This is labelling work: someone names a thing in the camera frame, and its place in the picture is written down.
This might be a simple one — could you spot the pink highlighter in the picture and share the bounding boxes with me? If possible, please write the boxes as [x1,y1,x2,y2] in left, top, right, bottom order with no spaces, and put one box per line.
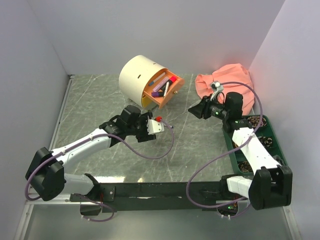
[162,76,177,92]

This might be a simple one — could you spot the blue capped marker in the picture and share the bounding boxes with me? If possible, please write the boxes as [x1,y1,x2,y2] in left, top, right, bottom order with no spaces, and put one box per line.
[148,72,166,86]

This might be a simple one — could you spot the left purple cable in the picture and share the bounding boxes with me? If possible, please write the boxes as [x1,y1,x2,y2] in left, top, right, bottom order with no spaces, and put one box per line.
[23,119,175,223]

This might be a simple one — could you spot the black base bar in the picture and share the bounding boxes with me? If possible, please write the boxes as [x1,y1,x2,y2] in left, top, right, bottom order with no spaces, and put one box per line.
[69,181,249,216]

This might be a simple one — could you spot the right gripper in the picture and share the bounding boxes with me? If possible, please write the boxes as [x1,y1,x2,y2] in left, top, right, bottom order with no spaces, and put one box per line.
[187,93,229,121]

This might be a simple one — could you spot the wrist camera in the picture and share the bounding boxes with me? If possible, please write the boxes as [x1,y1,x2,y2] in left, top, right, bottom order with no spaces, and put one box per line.
[210,81,224,101]
[146,118,165,135]

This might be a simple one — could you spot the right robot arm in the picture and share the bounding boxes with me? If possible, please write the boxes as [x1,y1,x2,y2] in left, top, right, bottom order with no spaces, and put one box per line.
[188,92,293,210]

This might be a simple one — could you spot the green compartment tray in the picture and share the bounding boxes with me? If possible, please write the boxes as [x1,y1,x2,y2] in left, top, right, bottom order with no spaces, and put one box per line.
[229,115,287,177]

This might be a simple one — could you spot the lilac correction tape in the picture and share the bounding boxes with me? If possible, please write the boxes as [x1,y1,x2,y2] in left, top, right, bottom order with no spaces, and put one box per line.
[152,76,170,92]

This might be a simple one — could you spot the purple highlighter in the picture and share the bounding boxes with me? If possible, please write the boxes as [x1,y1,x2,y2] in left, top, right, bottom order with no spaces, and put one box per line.
[151,91,164,98]

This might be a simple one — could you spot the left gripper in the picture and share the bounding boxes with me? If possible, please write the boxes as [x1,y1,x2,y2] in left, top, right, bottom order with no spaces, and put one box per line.
[126,112,157,142]

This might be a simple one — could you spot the coiled band compartment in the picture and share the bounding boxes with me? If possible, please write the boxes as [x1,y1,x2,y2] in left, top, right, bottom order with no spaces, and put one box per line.
[258,136,273,149]
[238,161,253,173]
[247,115,267,128]

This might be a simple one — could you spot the pink cloth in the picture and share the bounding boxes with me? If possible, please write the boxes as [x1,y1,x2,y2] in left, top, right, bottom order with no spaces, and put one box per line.
[195,63,255,115]

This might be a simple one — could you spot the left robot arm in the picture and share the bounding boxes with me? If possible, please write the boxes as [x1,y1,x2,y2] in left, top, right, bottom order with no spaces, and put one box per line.
[25,105,164,201]

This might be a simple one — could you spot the coiled band lower compartment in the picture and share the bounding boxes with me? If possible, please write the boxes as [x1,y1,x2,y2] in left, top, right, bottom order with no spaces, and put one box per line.
[238,161,253,173]

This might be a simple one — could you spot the round cream drawer cabinet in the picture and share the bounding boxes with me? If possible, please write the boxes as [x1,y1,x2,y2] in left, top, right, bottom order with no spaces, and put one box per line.
[118,55,185,109]

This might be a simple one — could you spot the purple cable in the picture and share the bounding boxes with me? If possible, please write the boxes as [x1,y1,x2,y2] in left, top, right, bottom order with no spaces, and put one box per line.
[23,119,175,223]
[186,80,264,219]

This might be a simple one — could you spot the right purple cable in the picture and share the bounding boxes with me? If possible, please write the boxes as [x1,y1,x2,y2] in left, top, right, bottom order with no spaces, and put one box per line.
[186,80,264,219]

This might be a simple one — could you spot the coiled band top compartment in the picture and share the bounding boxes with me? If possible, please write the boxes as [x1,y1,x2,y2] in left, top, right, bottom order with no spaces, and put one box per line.
[247,115,267,128]

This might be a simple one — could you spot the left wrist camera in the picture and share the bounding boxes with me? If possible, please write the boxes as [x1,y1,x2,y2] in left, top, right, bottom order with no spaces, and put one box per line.
[146,118,165,135]

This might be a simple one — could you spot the coiled band middle compartment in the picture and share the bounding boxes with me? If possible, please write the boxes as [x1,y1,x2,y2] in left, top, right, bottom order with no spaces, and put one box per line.
[258,136,273,149]

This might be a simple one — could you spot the green capped marker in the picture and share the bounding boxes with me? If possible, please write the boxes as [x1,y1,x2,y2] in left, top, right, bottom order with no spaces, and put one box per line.
[163,81,170,97]

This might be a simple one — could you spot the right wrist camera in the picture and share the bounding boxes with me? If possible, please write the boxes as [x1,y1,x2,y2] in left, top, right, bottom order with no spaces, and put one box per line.
[210,81,224,101]

